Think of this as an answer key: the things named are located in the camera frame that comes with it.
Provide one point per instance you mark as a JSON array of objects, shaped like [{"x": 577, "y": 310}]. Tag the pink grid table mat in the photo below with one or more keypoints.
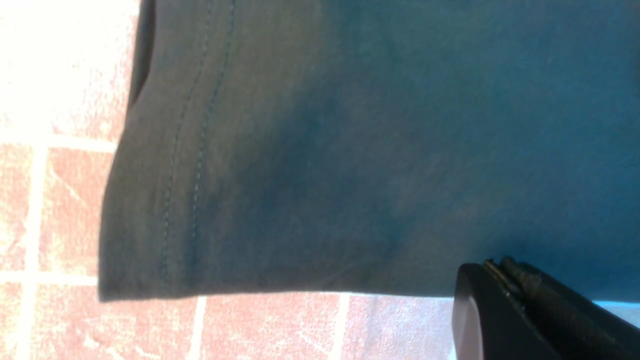
[{"x": 65, "y": 75}]

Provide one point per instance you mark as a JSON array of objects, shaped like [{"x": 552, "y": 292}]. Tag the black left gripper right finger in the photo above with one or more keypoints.
[{"x": 576, "y": 327}]

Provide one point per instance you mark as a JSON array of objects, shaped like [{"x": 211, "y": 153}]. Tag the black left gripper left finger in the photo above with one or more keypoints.
[{"x": 489, "y": 321}]

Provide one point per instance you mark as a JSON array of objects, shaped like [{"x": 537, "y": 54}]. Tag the gray long-sleeved shirt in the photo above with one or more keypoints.
[{"x": 374, "y": 146}]

